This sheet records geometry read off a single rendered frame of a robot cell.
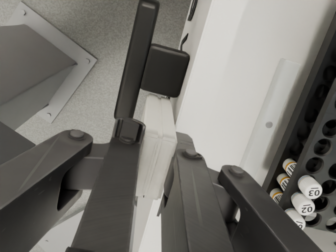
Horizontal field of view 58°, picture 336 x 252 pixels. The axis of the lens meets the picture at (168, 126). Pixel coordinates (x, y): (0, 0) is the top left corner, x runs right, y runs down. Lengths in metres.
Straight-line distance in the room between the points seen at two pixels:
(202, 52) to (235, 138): 0.13
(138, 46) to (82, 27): 0.94
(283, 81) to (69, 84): 0.95
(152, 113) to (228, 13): 0.06
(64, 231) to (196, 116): 1.26
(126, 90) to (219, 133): 0.12
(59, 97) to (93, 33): 0.26
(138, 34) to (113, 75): 0.94
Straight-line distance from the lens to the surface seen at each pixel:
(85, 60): 1.10
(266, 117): 0.27
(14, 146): 0.36
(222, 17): 0.16
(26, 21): 1.16
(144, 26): 0.18
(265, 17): 0.27
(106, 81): 1.12
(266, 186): 0.27
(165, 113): 0.16
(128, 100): 0.18
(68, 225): 1.38
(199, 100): 0.17
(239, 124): 0.28
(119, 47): 1.10
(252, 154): 0.28
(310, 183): 0.23
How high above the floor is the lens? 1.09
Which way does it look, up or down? 70 degrees down
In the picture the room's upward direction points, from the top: 174 degrees clockwise
